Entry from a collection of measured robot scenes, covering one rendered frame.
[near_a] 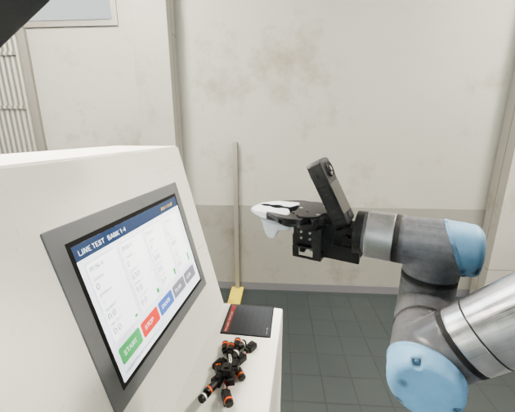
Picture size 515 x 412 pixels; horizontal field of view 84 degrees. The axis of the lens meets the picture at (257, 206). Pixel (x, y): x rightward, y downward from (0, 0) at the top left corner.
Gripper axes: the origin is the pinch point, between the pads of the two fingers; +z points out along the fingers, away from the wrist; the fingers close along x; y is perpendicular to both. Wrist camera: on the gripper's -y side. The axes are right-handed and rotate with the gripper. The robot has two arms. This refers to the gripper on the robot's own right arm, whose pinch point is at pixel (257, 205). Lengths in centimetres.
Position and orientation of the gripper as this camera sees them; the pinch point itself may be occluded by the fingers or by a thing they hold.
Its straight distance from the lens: 55.8
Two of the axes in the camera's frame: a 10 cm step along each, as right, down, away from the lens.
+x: 4.9, -3.5, 8.0
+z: -8.7, -1.2, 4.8
